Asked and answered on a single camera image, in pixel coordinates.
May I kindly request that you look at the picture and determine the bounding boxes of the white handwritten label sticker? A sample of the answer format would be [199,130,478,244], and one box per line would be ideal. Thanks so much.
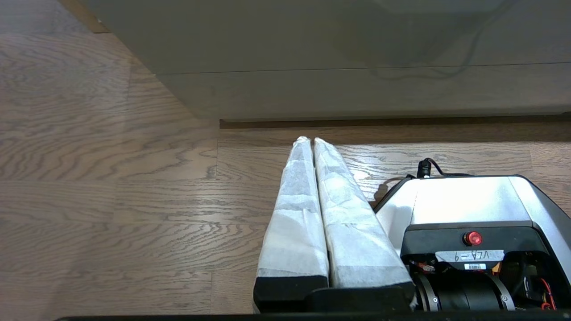
[435,250,505,263]

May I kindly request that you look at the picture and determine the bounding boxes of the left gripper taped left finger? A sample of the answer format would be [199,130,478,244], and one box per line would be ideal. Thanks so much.
[253,136,330,313]

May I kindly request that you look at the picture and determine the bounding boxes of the glossy white low cabinet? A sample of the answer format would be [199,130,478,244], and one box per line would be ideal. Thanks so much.
[80,0,571,130]

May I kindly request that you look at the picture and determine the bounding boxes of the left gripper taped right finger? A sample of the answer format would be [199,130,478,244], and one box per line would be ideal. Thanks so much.
[312,137,416,312]

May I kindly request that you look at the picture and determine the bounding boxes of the white and black robot base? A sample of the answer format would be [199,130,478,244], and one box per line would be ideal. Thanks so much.
[374,174,571,313]

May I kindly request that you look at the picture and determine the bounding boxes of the wooden skirting board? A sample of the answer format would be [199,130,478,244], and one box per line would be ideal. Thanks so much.
[58,0,110,34]

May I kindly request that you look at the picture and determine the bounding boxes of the black base cable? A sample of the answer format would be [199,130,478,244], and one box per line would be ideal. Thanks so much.
[417,158,473,179]

